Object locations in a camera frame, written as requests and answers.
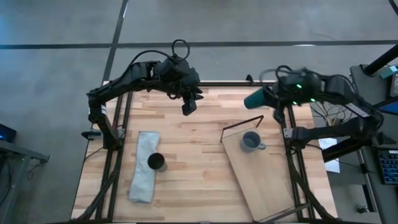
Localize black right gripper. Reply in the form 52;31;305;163
262;77;307;109

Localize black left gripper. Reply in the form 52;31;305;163
160;57;205;101

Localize tall dark green cup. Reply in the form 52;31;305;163
243;88;267;110

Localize grey ribbed mug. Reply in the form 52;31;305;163
239;131;267;154

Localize small black cup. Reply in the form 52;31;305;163
147;152;168;172

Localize wooden tray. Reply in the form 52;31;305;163
220;114;312;222

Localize white paper sheet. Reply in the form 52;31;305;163
318;138;341;174

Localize grey waffle cloth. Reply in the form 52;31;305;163
128;131;160;203

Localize black pole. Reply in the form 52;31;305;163
363;43;398;77

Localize tablet with blue screen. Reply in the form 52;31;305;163
374;99;398;116

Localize teal box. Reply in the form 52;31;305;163
379;65;398;79

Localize dark grey desk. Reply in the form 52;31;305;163
349;63;398;224

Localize black keyboard with lit keys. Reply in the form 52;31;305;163
378;149;398;185

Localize grey side table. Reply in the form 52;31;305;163
0;139;50;224

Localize black device with blue light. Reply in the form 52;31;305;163
0;123;17;143

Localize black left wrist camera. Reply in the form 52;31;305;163
181;98;198;117

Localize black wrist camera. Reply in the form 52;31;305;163
273;107;285;124
181;98;198;117

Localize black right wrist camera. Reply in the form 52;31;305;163
273;107;285;124

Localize black metal rig frame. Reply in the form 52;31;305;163
71;74;340;224

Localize yellow cable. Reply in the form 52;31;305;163
312;102;343;125

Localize black cable loop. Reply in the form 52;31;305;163
172;39;191;62

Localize black triangular bracket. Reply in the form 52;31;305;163
378;131;397;146

